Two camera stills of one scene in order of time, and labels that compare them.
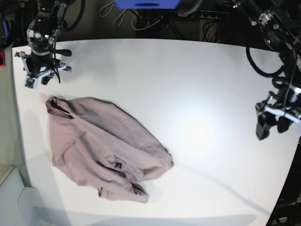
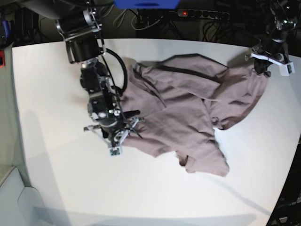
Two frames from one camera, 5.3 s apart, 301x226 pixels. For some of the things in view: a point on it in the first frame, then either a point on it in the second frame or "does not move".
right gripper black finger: [265, 120] → [260, 65]
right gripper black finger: [283, 124] → [267, 74]
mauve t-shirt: [98, 145] → [183, 99]
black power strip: [187, 12] does not move
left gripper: [41, 65] → [117, 130]
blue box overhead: [146, 4] does not move
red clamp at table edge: [2, 59] does not move
